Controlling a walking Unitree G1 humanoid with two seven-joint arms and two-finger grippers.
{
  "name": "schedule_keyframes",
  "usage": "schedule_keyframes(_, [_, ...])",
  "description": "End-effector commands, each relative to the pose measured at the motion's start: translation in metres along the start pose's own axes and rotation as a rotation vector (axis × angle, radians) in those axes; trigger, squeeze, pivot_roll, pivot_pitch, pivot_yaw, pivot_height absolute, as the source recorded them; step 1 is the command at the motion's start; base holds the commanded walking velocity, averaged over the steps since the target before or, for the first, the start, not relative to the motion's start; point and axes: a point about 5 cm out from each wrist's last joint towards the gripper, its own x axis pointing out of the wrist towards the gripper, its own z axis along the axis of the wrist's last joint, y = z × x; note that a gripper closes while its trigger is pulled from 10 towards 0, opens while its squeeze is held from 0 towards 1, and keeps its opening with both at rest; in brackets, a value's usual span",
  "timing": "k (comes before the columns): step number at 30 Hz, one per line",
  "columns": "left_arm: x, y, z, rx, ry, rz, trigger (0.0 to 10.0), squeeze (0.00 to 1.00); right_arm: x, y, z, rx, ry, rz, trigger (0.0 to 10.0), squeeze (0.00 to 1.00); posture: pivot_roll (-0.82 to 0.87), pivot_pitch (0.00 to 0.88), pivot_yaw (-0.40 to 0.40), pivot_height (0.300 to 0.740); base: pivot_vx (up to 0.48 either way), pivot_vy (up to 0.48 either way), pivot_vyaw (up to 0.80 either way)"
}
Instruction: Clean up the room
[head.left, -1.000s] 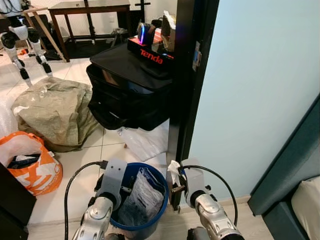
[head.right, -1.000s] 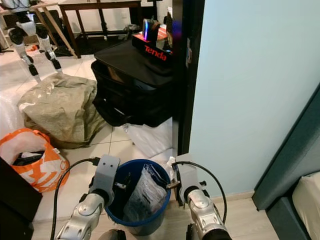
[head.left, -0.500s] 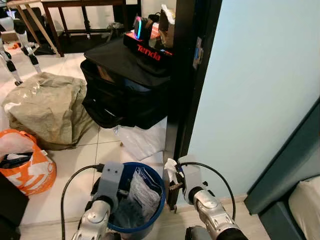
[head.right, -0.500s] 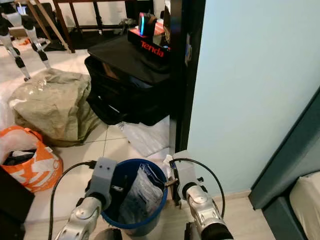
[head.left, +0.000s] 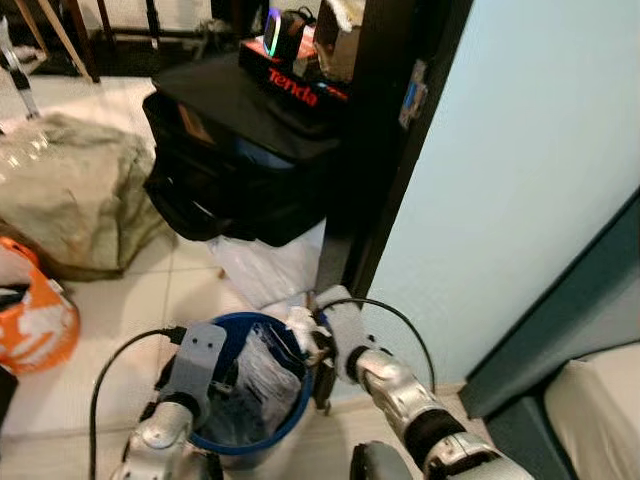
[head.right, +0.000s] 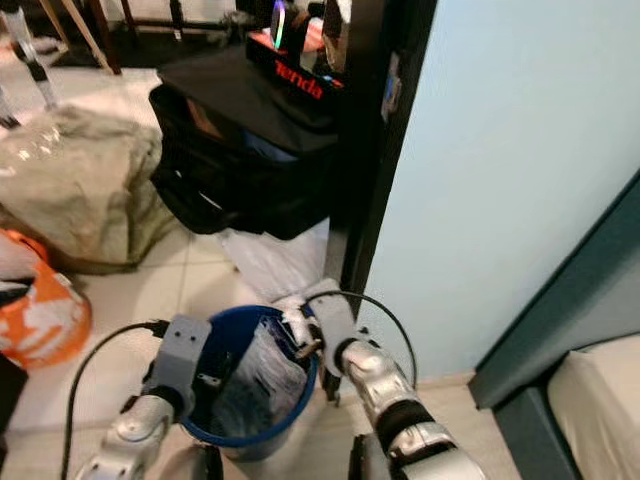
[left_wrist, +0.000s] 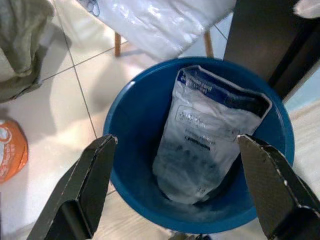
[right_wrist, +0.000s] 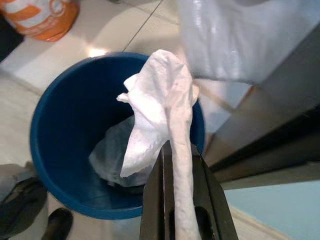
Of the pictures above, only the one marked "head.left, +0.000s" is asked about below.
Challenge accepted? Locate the beige fabric sack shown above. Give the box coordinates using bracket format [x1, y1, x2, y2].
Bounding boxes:
[0, 112, 166, 281]

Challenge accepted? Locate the dark grey robot leg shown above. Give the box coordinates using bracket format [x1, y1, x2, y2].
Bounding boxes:
[350, 440, 413, 480]

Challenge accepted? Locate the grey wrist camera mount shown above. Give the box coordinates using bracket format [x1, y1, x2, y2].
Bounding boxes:
[160, 322, 228, 406]
[312, 286, 371, 379]

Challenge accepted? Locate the white tissue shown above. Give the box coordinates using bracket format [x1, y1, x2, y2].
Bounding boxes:
[287, 305, 319, 343]

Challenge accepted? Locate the black Tenda router box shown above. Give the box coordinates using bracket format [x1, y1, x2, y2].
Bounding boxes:
[240, 40, 351, 109]

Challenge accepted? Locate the crumpled clear plastic wrapper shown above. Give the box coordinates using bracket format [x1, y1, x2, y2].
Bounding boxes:
[215, 325, 306, 446]

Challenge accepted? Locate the white plastic bag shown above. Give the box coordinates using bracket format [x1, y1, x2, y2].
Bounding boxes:
[210, 220, 328, 309]

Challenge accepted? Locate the large black fabric bag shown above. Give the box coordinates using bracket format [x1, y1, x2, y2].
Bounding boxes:
[142, 50, 346, 246]

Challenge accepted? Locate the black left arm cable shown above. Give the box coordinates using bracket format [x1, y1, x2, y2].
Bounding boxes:
[88, 327, 186, 480]

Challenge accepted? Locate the brown cardboard box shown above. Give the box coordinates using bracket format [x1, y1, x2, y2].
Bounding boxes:
[315, 0, 363, 83]

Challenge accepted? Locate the blue plastic bucket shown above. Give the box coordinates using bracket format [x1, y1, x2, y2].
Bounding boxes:
[180, 312, 319, 469]

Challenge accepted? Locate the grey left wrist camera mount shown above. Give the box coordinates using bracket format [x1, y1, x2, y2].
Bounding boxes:
[160, 322, 228, 406]

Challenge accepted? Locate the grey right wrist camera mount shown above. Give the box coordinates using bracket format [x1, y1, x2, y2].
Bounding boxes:
[312, 286, 371, 379]

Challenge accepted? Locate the black door frame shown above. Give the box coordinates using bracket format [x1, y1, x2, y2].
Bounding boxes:
[340, 0, 473, 301]

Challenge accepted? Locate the standing silver humanoid robot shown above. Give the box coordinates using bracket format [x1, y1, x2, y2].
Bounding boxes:
[0, 18, 41, 121]

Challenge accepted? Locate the orange and white bag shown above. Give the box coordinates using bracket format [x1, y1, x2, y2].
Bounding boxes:
[0, 237, 81, 376]

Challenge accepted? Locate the light wooden table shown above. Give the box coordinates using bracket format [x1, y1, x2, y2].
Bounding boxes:
[8, 0, 101, 83]

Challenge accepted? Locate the dark wooden table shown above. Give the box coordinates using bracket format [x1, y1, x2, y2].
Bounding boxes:
[100, 0, 241, 51]

